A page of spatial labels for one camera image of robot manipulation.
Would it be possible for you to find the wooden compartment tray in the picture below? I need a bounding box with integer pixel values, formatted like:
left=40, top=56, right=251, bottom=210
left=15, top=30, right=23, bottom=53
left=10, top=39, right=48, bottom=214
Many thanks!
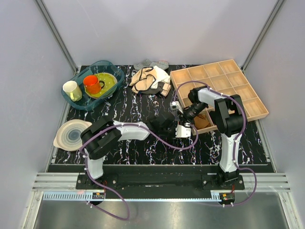
left=168, top=59, right=269, bottom=136

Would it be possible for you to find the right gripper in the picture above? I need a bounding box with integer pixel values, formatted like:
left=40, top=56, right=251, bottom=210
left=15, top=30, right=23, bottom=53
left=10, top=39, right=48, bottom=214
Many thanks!
left=177, top=102, right=207, bottom=129

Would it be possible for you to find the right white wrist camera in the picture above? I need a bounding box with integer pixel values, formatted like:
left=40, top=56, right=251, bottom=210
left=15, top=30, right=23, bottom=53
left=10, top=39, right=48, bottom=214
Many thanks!
left=170, top=101, right=183, bottom=113

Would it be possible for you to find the grey striped boxer underwear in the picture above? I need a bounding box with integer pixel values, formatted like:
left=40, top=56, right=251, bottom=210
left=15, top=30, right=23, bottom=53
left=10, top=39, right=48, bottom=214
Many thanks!
left=173, top=110, right=183, bottom=123

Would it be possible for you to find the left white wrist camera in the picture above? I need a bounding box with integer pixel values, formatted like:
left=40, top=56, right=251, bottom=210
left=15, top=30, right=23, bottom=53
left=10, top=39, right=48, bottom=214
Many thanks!
left=175, top=123, right=192, bottom=138

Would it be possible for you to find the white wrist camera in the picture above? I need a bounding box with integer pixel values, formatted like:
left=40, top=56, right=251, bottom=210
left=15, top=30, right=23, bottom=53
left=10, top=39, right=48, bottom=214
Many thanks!
left=170, top=101, right=183, bottom=113
left=175, top=123, right=192, bottom=138

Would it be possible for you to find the yellow-green dotted plate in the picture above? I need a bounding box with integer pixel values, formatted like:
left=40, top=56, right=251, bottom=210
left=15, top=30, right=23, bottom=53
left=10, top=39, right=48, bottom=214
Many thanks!
left=84, top=73, right=117, bottom=99

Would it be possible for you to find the dark grey underwear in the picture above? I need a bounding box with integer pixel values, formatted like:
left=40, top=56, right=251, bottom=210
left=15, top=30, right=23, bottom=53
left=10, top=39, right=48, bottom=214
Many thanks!
left=142, top=82, right=171, bottom=97

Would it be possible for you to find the purple cable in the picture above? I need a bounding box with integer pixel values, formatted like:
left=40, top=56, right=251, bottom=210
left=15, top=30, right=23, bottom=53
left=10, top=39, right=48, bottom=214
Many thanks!
left=173, top=81, right=257, bottom=208
left=78, top=124, right=199, bottom=220

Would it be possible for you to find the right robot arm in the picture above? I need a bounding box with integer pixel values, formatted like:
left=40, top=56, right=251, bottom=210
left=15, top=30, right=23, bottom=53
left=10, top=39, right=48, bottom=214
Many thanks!
left=183, top=86, right=247, bottom=189

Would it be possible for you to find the teal plastic basket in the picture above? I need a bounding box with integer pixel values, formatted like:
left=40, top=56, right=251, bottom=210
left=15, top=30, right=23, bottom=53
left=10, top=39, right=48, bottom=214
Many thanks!
left=61, top=60, right=125, bottom=111

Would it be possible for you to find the grey patterned cloth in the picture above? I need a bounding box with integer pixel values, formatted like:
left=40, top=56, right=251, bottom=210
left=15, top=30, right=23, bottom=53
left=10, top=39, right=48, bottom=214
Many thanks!
left=133, top=59, right=169, bottom=71

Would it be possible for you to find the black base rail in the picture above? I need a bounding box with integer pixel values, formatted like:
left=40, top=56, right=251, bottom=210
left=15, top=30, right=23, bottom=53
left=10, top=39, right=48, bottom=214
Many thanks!
left=76, top=165, right=244, bottom=199

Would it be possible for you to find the rolled tan underwear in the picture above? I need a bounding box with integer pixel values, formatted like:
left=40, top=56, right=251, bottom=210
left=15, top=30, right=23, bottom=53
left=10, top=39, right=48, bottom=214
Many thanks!
left=194, top=114, right=213, bottom=129

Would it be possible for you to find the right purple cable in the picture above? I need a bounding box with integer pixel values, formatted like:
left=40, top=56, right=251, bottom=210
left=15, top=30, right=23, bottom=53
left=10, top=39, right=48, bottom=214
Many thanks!
left=173, top=81, right=257, bottom=208

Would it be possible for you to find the black marble pattern mat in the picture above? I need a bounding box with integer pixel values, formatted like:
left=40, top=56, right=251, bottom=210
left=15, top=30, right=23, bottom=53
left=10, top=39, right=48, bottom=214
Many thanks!
left=65, top=65, right=273, bottom=172

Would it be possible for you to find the cream yellow mug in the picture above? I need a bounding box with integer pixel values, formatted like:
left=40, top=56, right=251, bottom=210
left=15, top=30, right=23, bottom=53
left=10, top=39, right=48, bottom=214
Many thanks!
left=62, top=81, right=82, bottom=102

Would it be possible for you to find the beige underwear black trim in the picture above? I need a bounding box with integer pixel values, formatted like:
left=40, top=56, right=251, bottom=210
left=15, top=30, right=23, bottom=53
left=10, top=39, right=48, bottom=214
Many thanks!
left=129, top=67, right=158, bottom=94

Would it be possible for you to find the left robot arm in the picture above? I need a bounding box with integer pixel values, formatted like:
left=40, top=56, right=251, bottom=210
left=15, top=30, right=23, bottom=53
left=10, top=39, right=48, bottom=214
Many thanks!
left=80, top=114, right=178, bottom=189

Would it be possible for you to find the white cloth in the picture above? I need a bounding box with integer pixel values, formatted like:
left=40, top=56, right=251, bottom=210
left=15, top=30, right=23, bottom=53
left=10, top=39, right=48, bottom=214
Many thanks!
left=153, top=66, right=171, bottom=84

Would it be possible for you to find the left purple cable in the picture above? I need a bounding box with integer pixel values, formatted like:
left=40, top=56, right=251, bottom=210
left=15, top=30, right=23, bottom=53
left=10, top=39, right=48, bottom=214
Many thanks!
left=78, top=124, right=199, bottom=220

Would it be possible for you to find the orange mug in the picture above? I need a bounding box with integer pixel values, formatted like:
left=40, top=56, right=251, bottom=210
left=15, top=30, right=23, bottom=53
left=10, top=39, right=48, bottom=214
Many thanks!
left=83, top=75, right=105, bottom=94

